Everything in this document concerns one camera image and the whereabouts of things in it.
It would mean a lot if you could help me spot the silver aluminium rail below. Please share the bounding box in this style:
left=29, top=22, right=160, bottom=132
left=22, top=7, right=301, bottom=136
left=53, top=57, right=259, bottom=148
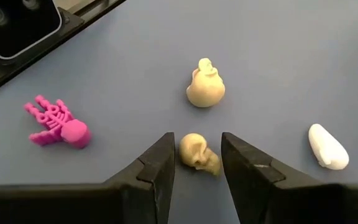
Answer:
left=54, top=0, right=117, bottom=18

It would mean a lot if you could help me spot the magenta skeleton figure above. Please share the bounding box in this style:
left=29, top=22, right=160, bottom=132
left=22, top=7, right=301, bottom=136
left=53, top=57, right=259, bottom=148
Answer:
left=23, top=95, right=92, bottom=149

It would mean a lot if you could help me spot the cream skull toy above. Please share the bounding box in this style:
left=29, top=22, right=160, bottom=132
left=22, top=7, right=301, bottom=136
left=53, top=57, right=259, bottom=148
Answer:
left=186, top=57, right=226, bottom=109
left=178, top=133, right=222, bottom=177

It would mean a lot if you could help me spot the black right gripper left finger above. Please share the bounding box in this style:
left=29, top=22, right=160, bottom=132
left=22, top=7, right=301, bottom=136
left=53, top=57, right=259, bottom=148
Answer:
left=0, top=132, right=176, bottom=224

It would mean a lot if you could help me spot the white ghost toy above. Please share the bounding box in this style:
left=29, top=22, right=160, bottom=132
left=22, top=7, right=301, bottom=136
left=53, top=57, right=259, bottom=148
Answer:
left=308, top=123, right=350, bottom=171

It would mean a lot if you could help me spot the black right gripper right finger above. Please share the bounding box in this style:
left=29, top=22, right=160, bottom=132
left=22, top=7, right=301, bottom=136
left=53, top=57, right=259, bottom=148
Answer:
left=221, top=132, right=358, bottom=224

